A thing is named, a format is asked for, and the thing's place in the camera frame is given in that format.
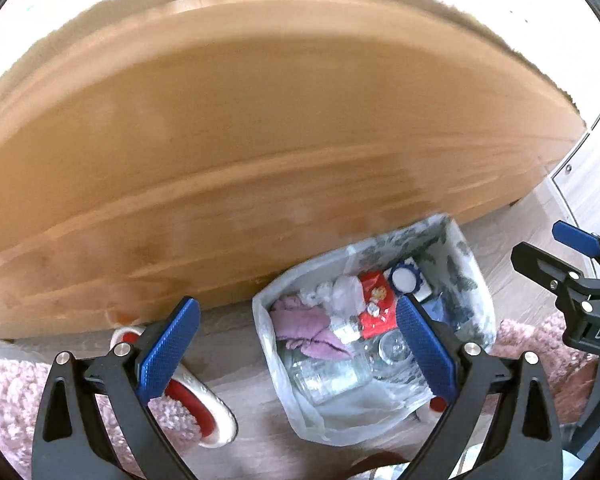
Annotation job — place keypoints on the purple towel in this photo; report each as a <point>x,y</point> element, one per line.
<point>305,325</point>

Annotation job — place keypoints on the waste bin with plastic liner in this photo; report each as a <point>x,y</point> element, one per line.
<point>430,245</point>

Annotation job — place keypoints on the white plastic bag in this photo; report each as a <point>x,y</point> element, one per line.
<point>347,295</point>

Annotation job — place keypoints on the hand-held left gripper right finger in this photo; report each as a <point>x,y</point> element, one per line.
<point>425,345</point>

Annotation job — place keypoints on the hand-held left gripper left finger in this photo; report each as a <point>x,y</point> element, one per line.
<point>167,345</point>

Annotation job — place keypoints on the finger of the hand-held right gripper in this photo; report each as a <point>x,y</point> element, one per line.
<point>545,267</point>
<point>575,237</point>

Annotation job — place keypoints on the blue bottle cap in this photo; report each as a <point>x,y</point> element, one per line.
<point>405,276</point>

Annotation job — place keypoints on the light wooden door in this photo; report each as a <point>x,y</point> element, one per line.
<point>595,185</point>

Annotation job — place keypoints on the wooden bed footboard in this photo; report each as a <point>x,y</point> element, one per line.
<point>230,160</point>

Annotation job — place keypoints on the red cookie packet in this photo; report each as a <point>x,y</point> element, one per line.
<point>375,285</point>

